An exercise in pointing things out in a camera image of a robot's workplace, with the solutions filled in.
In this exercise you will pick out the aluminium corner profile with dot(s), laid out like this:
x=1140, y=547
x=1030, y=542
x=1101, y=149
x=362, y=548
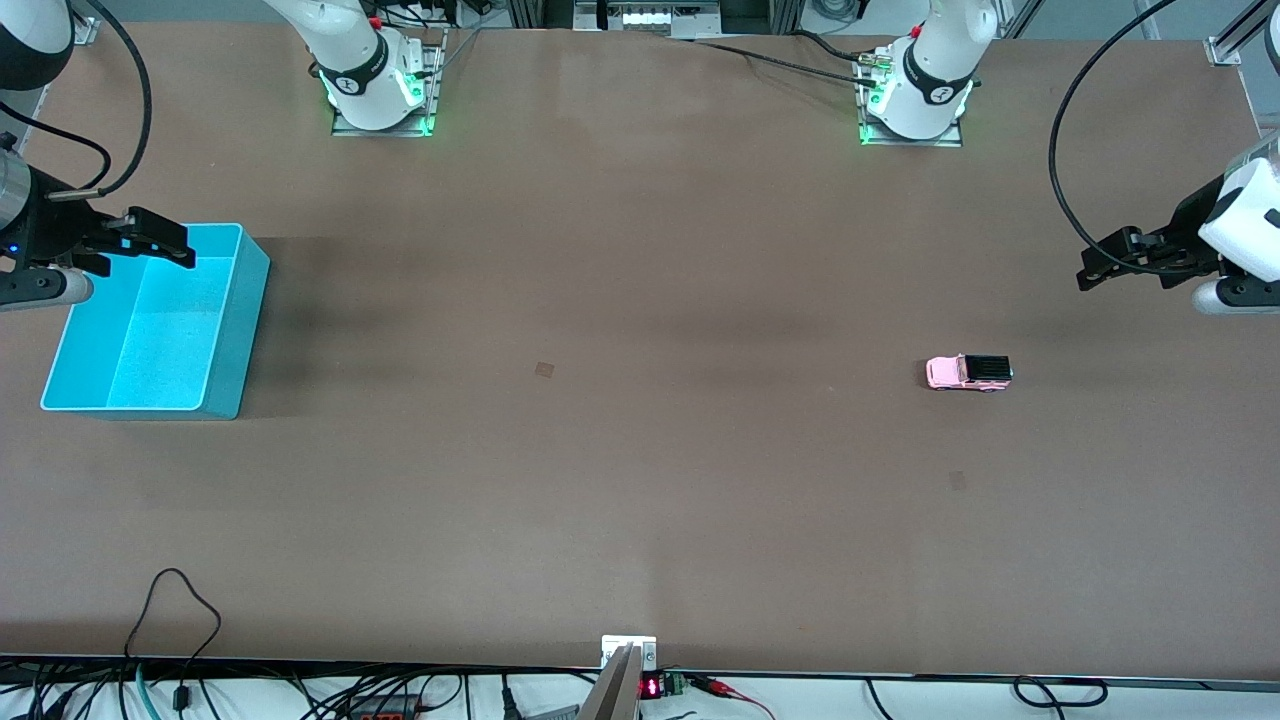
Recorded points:
x=1235, y=35

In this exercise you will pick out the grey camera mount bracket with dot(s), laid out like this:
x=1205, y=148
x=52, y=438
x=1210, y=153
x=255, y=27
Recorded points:
x=625, y=665

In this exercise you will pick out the turquoise plastic bin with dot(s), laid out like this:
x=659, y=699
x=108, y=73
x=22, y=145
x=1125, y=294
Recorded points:
x=160, y=345

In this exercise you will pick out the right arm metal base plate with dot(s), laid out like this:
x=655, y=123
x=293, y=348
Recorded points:
x=436, y=80

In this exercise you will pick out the red clip lead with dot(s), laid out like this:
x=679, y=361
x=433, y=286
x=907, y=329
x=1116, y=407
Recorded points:
x=725, y=690

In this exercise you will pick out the aluminium frame structure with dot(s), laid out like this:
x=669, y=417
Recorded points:
x=590, y=15

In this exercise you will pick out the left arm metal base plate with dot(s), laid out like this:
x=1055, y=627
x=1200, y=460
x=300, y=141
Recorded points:
x=950, y=141

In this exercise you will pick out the red digit display module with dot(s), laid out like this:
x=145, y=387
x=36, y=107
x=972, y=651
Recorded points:
x=653, y=687

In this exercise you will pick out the pink toy jeep black roof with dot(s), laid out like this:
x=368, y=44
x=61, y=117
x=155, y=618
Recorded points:
x=945, y=373

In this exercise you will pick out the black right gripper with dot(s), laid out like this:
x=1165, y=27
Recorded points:
x=52, y=226

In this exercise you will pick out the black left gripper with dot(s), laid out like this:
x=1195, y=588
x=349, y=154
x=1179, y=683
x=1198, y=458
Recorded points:
x=1186, y=237

